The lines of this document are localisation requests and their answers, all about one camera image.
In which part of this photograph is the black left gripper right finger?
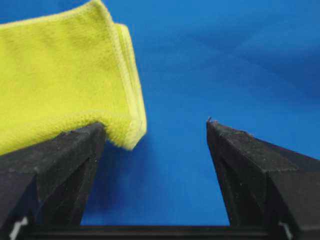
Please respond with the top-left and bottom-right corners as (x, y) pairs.
(206, 119), (320, 240)

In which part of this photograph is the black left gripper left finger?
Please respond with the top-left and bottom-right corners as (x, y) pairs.
(0, 123), (105, 240)

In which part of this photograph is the yellow-green microfiber towel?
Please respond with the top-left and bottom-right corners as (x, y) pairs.
(0, 0), (147, 154)

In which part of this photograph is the blue table cloth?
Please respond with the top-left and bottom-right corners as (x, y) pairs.
(0, 0), (320, 227)

